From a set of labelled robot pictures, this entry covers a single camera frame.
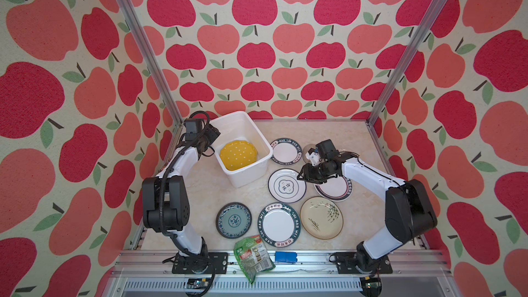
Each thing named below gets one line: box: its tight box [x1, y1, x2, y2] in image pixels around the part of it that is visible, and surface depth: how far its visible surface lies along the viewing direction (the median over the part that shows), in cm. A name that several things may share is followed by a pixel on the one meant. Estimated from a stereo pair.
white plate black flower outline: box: [268, 167, 307, 204], surface depth 95 cm
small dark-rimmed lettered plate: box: [270, 137, 303, 166], surface depth 110 cm
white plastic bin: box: [210, 110, 274, 188], surface depth 103 cm
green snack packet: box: [233, 235, 276, 284], surface depth 76 cm
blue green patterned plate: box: [215, 202, 253, 240], surface depth 86 cm
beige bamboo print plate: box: [299, 195, 344, 240], surface depth 86 cm
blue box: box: [275, 250, 298, 264], surface depth 77 cm
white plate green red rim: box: [313, 174, 353, 203], surface depth 93 cm
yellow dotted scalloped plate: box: [219, 140, 258, 172], surface depth 107 cm
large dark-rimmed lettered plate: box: [257, 202, 302, 248], surface depth 84 cm
